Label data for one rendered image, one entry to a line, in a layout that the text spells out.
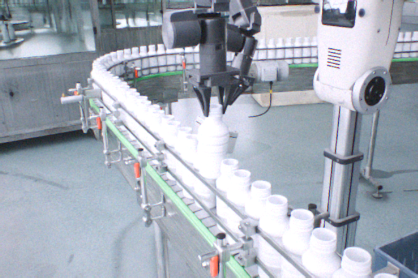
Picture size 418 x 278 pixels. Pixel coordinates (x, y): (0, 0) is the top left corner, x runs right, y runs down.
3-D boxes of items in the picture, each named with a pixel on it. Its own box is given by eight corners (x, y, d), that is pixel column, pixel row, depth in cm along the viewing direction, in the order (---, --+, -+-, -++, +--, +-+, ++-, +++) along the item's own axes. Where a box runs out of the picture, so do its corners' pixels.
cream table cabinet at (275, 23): (322, 89, 586) (330, 4, 543) (342, 101, 529) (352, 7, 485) (249, 94, 571) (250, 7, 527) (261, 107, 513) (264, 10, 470)
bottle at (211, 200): (223, 205, 101) (222, 145, 95) (202, 213, 98) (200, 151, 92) (210, 196, 106) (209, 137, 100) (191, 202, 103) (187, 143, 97)
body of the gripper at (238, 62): (236, 79, 114) (244, 54, 113) (219, 73, 123) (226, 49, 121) (254, 85, 117) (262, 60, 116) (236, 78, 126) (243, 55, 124)
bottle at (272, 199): (260, 262, 81) (262, 189, 75) (290, 267, 79) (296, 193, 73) (255, 282, 75) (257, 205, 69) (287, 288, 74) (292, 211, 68)
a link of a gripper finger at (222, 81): (239, 115, 87) (239, 72, 83) (209, 121, 84) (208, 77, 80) (223, 108, 92) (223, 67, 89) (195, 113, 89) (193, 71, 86)
